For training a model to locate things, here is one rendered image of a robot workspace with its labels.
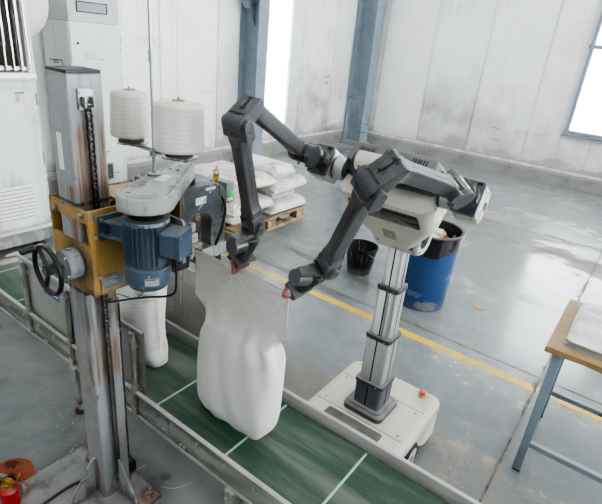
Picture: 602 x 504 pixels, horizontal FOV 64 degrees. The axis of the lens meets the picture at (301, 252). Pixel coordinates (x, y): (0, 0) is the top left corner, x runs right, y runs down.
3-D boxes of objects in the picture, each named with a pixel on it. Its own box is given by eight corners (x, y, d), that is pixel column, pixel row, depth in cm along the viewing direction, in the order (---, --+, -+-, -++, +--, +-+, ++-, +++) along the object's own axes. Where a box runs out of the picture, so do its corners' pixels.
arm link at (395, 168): (405, 168, 118) (384, 139, 122) (366, 204, 125) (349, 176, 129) (479, 194, 151) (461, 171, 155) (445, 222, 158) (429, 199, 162)
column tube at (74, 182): (130, 479, 220) (102, 73, 150) (106, 496, 210) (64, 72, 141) (115, 465, 226) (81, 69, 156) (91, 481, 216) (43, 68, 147)
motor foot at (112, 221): (145, 240, 165) (144, 216, 162) (115, 249, 156) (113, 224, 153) (129, 232, 170) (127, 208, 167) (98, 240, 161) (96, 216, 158)
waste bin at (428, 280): (457, 299, 412) (475, 228, 386) (434, 322, 374) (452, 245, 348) (406, 280, 438) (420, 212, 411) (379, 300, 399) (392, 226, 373)
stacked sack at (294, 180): (309, 187, 555) (311, 174, 549) (271, 198, 504) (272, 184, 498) (280, 178, 577) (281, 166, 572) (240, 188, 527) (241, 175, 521)
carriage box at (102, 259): (172, 270, 191) (171, 194, 178) (93, 300, 165) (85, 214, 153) (133, 251, 204) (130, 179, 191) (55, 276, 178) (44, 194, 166)
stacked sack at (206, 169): (248, 178, 521) (249, 165, 515) (200, 188, 473) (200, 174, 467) (221, 169, 546) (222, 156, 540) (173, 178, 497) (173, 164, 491)
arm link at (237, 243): (266, 221, 173) (249, 213, 177) (243, 228, 164) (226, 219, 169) (262, 252, 178) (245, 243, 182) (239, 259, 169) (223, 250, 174)
